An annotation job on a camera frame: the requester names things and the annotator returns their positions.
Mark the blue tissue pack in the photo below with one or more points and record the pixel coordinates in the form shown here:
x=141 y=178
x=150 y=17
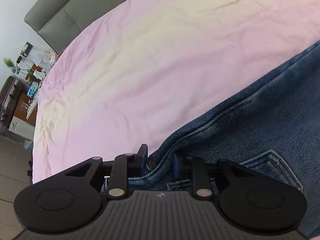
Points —
x=32 y=89

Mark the wooden bedside table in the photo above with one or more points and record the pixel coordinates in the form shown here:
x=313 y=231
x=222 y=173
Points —
x=24 y=120

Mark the pink floral bed duvet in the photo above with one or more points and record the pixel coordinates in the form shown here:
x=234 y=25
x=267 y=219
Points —
x=148 y=67

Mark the dark maroon suitcase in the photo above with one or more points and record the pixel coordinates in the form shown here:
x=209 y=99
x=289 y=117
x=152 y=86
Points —
x=10 y=95

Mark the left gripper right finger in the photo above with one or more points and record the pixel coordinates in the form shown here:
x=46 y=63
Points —
x=195 y=170

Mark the small green potted plant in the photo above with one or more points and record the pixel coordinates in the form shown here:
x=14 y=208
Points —
x=9 y=63

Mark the blue denim jeans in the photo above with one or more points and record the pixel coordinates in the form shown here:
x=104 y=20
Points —
x=261 y=149

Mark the wall power socket panel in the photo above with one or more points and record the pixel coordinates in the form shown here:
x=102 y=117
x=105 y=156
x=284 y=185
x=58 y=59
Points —
x=26 y=49

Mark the grey upholstered headboard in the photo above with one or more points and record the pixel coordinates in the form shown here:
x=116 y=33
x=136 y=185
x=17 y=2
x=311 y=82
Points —
x=59 y=22

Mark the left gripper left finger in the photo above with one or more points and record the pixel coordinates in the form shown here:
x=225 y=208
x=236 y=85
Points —
x=124 y=166

